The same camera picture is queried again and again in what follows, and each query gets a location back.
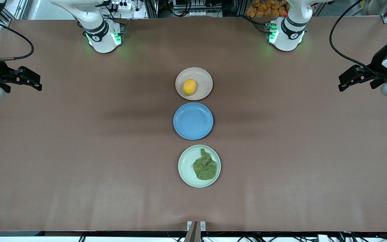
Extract yellow lemon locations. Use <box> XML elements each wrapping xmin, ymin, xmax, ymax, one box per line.
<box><xmin>183</xmin><ymin>79</ymin><xmax>197</xmax><ymax>96</ymax></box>

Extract green lettuce leaf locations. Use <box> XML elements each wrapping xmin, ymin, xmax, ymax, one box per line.
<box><xmin>193</xmin><ymin>148</ymin><xmax>218</xmax><ymax>180</ymax></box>

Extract orange snack bag pile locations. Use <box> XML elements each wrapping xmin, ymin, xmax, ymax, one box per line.
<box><xmin>246</xmin><ymin>0</ymin><xmax>289</xmax><ymax>18</ymax></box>

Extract white power strip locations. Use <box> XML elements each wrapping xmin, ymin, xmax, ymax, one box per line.
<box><xmin>111</xmin><ymin>1</ymin><xmax>132</xmax><ymax>11</ymax></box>

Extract beige plate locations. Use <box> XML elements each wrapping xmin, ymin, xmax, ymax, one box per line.
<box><xmin>175</xmin><ymin>67</ymin><xmax>213</xmax><ymax>101</ymax></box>

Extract blue plate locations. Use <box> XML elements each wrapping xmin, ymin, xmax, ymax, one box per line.
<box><xmin>173</xmin><ymin>103</ymin><xmax>214</xmax><ymax>140</ymax></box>

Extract pale green plate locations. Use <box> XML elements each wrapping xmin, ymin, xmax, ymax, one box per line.
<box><xmin>178</xmin><ymin>145</ymin><xmax>221</xmax><ymax>188</ymax></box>

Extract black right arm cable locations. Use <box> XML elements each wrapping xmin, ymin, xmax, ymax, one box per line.
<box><xmin>0</xmin><ymin>15</ymin><xmax>34</xmax><ymax>62</ymax></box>

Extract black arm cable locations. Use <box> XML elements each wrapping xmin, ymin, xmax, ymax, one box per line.
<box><xmin>0</xmin><ymin>15</ymin><xmax>34</xmax><ymax>62</ymax></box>
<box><xmin>329</xmin><ymin>0</ymin><xmax>382</xmax><ymax>76</ymax></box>

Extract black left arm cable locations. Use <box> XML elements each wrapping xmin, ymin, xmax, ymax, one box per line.
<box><xmin>329</xmin><ymin>0</ymin><xmax>382</xmax><ymax>76</ymax></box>

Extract black base cable bundle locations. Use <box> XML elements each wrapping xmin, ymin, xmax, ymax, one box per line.
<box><xmin>247</xmin><ymin>15</ymin><xmax>272</xmax><ymax>35</ymax></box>

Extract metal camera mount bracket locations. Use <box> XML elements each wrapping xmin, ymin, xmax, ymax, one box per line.
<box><xmin>187</xmin><ymin>221</ymin><xmax>206</xmax><ymax>242</ymax></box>

